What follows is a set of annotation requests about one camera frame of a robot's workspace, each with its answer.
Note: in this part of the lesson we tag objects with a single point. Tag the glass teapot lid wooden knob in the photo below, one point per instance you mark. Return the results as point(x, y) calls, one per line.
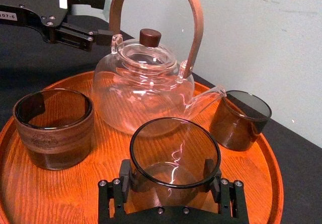
point(148, 50)

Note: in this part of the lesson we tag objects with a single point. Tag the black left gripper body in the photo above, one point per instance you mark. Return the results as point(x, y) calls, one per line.
point(37, 5)

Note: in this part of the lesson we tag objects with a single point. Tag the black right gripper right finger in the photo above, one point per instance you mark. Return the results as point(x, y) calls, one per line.
point(226, 193)

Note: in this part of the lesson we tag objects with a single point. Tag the smoky clear drinking glass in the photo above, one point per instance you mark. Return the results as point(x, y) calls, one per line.
point(236, 125)
point(173, 156)

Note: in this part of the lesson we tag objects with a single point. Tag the round orange wooden tray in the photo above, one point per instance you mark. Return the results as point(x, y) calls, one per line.
point(75, 191)

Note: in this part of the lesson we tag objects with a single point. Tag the black table cloth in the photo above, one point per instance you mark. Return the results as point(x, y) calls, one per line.
point(302, 173)

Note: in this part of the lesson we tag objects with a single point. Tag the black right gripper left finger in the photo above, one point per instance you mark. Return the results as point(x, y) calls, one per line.
point(118, 191)

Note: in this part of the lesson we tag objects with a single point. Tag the smoky glass with wooden sleeve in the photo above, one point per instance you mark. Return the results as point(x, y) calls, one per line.
point(54, 136)

